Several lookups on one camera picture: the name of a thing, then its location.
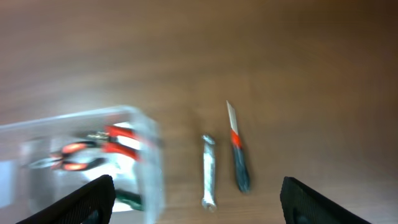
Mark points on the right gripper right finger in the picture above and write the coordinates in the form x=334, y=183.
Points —
x=303, y=205

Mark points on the orange black needle-nose pliers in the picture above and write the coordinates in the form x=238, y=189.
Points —
x=66, y=158

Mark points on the red handled snips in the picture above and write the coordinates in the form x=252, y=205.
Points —
x=115, y=139

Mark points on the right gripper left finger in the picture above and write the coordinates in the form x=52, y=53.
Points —
x=90, y=204

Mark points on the small silver wrench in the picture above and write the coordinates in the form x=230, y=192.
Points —
x=208, y=200

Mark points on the clear plastic container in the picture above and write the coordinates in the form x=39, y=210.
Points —
x=138, y=184

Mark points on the red black screwdriver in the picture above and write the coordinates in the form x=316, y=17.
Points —
x=241, y=171

